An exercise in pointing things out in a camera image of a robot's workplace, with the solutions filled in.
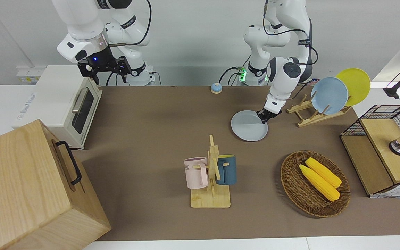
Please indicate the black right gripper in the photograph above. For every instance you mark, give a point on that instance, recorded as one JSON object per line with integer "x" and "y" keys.
{"x": 102, "y": 62}

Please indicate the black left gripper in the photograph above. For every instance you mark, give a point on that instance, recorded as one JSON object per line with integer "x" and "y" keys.
{"x": 272, "y": 114}

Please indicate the gray plate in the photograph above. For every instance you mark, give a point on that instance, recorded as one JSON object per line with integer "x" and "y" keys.
{"x": 247, "y": 126}

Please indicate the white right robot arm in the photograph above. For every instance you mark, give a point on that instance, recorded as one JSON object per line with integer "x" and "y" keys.
{"x": 82, "y": 21}

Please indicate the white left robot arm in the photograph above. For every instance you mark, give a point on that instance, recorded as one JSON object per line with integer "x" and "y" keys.
{"x": 266, "y": 38}

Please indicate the wooden plate rack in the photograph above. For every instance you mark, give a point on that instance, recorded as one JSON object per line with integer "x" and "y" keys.
{"x": 316, "y": 118}

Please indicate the light blue plate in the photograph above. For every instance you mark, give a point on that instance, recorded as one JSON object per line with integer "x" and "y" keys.
{"x": 330, "y": 95}

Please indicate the yellow plate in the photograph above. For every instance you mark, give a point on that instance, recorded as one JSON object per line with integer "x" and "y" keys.
{"x": 358, "y": 83}

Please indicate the blue call bell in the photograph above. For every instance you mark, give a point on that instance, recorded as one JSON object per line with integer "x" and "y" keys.
{"x": 216, "y": 88}

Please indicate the dark blue mug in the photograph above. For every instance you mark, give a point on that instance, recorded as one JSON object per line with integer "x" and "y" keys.
{"x": 228, "y": 170}

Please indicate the white toaster oven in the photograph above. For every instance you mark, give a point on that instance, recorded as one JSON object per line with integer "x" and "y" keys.
{"x": 47, "y": 100}

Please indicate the brown wicker basket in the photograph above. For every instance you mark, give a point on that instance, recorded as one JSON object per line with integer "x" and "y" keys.
{"x": 297, "y": 187}

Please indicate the yellow corn cob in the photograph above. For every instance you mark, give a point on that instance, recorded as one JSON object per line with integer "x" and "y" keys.
{"x": 325, "y": 173}
{"x": 319, "y": 184}

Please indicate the pink mug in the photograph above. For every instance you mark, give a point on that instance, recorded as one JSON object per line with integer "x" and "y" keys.
{"x": 194, "y": 175}

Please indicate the wooden mug tree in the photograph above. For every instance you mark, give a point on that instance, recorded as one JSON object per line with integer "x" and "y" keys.
{"x": 210, "y": 199}

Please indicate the wooden cabinet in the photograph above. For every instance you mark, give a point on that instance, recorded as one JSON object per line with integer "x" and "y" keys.
{"x": 19, "y": 180}

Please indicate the white wall socket strip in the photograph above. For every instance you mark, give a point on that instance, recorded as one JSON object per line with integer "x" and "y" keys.
{"x": 30, "y": 78}

